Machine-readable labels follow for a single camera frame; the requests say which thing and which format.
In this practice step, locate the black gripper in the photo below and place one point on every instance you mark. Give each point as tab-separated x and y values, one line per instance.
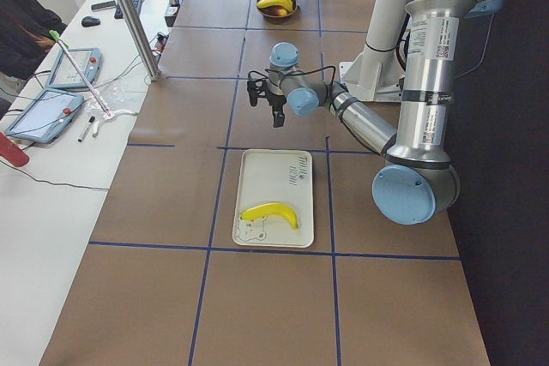
276	101

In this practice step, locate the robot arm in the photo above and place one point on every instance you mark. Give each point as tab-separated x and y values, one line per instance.
418	179

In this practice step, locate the brown wicker basket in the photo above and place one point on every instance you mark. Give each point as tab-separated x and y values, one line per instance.
277	12

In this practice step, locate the white bear tray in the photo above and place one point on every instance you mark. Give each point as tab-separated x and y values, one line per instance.
275	176

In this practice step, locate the black marker pen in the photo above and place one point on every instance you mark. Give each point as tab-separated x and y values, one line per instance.
86	129

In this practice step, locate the black computer mouse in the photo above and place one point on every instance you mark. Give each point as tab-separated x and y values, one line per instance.
90	21

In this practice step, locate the near teach pendant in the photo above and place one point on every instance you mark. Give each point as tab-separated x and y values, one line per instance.
46	117

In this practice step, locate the pink patterned stick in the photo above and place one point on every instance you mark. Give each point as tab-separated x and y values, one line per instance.
103	105

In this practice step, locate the red bottle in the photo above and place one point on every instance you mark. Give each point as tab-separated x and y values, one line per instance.
11	152

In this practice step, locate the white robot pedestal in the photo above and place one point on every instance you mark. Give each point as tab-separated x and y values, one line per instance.
373	76

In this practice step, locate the aluminium frame post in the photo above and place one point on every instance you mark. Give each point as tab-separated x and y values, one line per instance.
137	33

